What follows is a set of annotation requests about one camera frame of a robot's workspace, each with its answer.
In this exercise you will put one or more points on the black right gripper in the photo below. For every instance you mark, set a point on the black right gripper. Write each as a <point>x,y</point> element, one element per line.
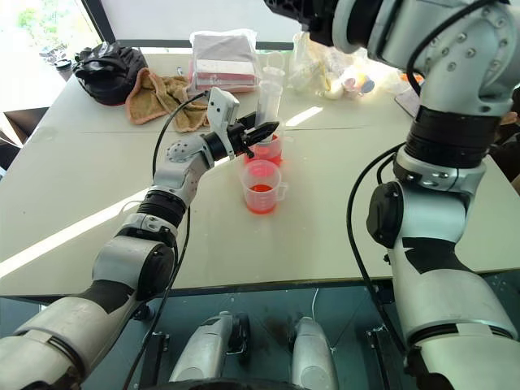
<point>300,18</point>

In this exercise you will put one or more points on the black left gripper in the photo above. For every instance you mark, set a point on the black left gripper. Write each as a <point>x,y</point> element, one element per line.
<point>239,137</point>

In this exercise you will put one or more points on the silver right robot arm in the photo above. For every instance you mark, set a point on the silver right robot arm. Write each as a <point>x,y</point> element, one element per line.
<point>438,292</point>

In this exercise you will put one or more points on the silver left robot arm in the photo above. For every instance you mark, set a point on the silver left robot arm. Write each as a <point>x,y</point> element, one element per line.
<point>122,260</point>

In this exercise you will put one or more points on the clear measuring cup red liquid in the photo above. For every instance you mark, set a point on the clear measuring cup red liquid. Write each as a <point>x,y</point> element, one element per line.
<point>266,153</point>
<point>262,191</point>

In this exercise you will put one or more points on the black lidded coffee cup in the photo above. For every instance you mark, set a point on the black lidded coffee cup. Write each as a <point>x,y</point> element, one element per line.
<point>63,69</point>

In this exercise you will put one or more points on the clear plastic bag of items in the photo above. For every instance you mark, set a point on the clear plastic bag of items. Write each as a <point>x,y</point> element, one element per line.
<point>321,65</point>

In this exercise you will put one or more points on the bagged stack of folded cloths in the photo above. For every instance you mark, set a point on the bagged stack of folded cloths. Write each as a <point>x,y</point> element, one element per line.
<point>223,61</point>

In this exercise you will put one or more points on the brown terry towel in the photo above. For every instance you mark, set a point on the brown terry towel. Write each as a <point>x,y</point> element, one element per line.
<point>162,99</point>

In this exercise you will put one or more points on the black fabric bag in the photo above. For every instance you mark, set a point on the black fabric bag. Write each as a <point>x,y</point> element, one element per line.
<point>107,73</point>

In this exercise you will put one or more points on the silver left robot leg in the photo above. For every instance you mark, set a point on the silver left robot leg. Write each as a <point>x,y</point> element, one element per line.
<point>205,353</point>

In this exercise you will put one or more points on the silver robot leg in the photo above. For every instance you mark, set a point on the silver robot leg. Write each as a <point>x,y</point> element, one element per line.
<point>313,357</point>
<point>205,353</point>

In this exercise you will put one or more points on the silver right robot leg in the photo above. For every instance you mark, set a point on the silver right robot leg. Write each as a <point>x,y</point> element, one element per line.
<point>313,357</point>

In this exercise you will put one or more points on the dark brown bench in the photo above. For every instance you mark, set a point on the dark brown bench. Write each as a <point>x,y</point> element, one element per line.
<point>16,126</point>

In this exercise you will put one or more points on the bystander in dark clothes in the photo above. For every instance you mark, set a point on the bystander in dark clothes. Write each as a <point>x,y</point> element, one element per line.
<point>508,142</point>

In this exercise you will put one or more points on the dark rounded robot torso edge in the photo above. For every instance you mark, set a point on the dark rounded robot torso edge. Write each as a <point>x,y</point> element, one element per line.
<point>227,385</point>

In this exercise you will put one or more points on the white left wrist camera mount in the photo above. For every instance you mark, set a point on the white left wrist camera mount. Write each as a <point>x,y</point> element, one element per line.
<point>222,107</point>

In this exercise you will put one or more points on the black table frame bracket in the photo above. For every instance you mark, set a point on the black table frame bracket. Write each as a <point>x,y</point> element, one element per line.
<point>378,349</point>
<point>160,353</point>

